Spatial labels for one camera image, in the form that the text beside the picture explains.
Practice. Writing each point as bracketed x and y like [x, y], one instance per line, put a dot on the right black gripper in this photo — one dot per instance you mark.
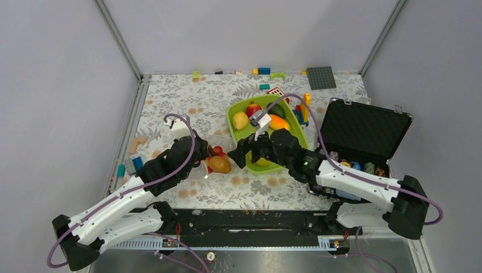
[244, 145]

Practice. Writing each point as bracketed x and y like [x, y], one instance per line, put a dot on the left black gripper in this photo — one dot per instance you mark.
[204, 150]

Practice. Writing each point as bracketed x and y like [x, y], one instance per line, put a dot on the clear zip top bag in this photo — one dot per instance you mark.
[227, 145]

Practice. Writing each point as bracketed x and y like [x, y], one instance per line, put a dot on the red strawberry bunch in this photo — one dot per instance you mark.
[214, 151]

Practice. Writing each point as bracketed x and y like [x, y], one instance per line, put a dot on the yellow green starfruit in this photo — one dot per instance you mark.
[263, 162]

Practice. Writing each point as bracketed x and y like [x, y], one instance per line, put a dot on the green plastic tray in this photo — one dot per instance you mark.
[290, 119]

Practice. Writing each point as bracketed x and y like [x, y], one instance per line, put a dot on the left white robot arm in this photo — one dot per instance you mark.
[82, 238]

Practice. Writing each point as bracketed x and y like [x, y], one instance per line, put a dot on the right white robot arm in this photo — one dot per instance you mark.
[401, 205]

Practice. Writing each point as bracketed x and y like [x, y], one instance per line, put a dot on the yellow lemon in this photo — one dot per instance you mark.
[240, 120]

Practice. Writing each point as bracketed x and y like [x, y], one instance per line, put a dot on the L-shaped wooden block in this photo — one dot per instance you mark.
[136, 142]

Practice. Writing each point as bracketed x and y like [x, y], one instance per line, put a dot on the blue building brick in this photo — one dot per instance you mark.
[137, 163]

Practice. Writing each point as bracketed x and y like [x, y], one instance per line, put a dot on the red pomegranate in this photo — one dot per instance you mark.
[252, 108]

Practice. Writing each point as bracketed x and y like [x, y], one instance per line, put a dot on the yellow orange mango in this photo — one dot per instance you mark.
[278, 123]

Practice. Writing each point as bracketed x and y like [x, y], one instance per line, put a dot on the grey building brick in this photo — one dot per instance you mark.
[129, 165]

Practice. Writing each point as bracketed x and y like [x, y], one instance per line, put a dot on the dark green avocado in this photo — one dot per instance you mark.
[276, 109]

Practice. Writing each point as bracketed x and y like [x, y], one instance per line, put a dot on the teal small brick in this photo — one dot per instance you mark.
[264, 86]

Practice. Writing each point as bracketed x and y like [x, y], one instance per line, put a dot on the red white window brick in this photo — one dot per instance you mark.
[277, 91]

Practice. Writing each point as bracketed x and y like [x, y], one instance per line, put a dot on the yellow blue brick tower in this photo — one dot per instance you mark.
[301, 111]

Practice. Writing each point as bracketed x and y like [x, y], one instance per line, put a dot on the green arch brick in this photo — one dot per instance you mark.
[275, 75]

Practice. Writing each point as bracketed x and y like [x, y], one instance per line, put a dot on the blue yellow brick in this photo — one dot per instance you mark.
[262, 71]

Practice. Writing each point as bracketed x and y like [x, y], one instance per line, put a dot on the grey building baseplate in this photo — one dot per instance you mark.
[321, 78]

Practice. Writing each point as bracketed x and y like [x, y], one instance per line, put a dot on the black open case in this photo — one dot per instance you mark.
[364, 136]

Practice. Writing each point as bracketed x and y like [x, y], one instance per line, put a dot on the teal block at rail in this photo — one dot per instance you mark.
[121, 171]

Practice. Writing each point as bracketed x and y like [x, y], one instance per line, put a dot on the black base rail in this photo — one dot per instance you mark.
[213, 228]

